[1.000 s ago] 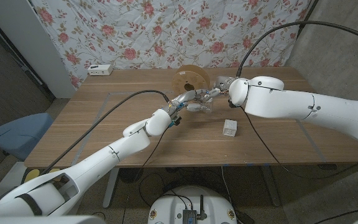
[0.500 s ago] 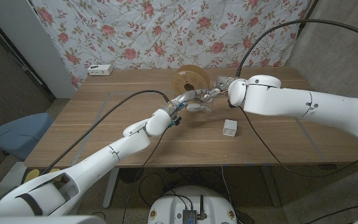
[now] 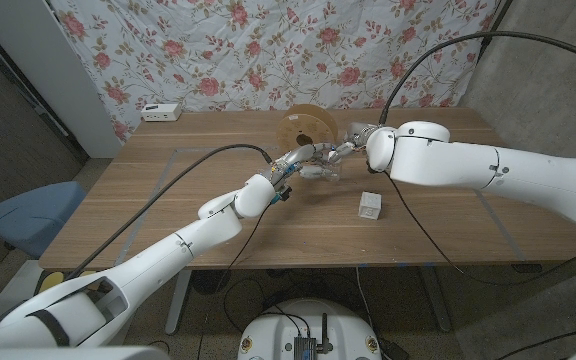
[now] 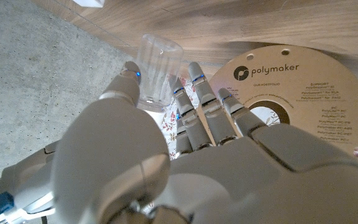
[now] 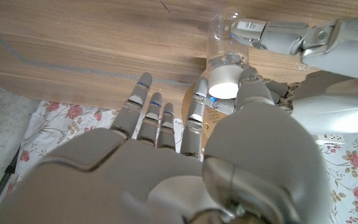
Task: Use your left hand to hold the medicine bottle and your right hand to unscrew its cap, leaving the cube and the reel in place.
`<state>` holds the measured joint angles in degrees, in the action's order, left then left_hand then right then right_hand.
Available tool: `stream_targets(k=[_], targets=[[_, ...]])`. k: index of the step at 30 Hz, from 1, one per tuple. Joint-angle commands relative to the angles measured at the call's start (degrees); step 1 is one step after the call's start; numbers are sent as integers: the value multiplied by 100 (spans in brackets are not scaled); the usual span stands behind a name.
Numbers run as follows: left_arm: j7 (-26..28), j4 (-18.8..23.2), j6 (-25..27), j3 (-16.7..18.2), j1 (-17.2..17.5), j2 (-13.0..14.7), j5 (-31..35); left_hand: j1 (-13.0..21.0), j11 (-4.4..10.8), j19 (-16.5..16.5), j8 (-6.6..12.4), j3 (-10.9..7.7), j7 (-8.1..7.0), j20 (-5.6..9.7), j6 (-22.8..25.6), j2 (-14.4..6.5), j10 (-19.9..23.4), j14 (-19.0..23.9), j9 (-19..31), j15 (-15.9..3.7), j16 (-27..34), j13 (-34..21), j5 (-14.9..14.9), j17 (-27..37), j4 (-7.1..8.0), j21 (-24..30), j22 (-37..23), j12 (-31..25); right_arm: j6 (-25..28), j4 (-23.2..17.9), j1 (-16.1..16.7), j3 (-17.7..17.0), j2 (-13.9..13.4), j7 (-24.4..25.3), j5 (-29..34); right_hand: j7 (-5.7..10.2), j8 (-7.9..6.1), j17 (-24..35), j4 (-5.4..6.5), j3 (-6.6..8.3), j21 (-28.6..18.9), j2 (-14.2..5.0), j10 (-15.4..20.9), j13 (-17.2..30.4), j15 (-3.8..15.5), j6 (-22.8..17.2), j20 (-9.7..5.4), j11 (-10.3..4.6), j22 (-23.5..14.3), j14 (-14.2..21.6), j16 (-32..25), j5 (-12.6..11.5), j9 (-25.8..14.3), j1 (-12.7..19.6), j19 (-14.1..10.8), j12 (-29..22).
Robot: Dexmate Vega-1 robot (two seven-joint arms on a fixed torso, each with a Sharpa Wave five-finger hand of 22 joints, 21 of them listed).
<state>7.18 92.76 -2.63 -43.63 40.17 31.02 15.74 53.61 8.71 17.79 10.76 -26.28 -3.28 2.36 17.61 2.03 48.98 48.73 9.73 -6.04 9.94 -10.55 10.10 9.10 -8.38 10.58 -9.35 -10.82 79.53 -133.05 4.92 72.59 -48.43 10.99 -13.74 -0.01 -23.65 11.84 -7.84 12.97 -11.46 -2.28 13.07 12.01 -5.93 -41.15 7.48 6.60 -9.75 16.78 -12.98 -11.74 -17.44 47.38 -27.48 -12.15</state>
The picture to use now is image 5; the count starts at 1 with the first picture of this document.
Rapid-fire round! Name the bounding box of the clear medicine bottle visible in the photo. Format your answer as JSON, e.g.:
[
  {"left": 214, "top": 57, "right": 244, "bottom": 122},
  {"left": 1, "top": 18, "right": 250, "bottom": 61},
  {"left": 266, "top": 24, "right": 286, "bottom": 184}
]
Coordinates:
[{"left": 206, "top": 7, "right": 250, "bottom": 100}]

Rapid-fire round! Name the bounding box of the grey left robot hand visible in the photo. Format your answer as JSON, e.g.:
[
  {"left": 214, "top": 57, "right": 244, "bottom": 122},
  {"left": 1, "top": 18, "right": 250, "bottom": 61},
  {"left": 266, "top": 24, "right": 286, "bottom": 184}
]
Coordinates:
[{"left": 208, "top": 17, "right": 358, "bottom": 135}]

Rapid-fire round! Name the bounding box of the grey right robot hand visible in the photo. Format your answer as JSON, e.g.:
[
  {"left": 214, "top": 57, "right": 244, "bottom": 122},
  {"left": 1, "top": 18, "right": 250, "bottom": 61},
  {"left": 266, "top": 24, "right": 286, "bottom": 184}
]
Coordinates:
[{"left": 0, "top": 67, "right": 331, "bottom": 224}]

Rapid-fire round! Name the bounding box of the white bottle cap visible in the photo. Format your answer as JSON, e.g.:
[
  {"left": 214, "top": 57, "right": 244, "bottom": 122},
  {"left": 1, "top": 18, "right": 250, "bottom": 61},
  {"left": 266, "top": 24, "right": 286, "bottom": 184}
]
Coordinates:
[{"left": 208, "top": 63, "right": 245, "bottom": 100}]

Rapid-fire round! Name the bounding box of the white power strip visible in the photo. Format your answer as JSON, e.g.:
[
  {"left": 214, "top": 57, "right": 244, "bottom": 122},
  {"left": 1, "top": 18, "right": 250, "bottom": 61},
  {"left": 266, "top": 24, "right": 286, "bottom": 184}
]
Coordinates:
[{"left": 315, "top": 133, "right": 345, "bottom": 146}]

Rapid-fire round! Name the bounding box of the floral backdrop cloth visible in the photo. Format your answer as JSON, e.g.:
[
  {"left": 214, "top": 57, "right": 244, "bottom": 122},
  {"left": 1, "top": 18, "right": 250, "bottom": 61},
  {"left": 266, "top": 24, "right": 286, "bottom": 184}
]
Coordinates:
[{"left": 0, "top": 99, "right": 358, "bottom": 224}]

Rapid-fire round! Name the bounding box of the cardboard filament reel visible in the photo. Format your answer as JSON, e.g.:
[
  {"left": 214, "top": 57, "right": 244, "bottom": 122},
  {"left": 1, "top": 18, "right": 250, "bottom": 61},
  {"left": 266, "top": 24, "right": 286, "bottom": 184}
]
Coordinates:
[{"left": 180, "top": 70, "right": 291, "bottom": 153}]

